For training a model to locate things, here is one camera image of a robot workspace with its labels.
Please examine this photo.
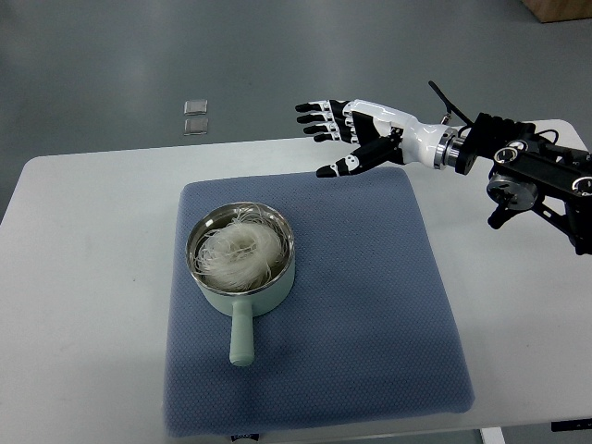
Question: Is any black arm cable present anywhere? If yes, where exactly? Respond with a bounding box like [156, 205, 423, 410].
[427, 80, 475, 127]

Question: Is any white vermicelli nest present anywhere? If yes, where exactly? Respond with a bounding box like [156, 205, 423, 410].
[187, 202, 290, 293]

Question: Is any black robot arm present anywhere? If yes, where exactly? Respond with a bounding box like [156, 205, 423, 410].
[444, 113, 591, 255]

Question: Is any upper floor socket plate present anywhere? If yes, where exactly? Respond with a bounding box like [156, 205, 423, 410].
[183, 99, 208, 116]

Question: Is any brown cardboard box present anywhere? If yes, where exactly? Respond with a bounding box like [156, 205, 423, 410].
[522, 0, 591, 23]

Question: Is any mint green steel pot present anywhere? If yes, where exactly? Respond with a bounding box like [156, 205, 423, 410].
[186, 202, 295, 367]

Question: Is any blue textured mat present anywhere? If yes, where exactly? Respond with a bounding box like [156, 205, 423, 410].
[164, 167, 475, 437]

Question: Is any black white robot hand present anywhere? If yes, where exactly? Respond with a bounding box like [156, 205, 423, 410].
[295, 99, 458, 178]

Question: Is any black bar under table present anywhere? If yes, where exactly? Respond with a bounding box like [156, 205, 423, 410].
[550, 418, 592, 433]

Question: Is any white table leg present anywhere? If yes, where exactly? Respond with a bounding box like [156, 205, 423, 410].
[479, 427, 506, 444]

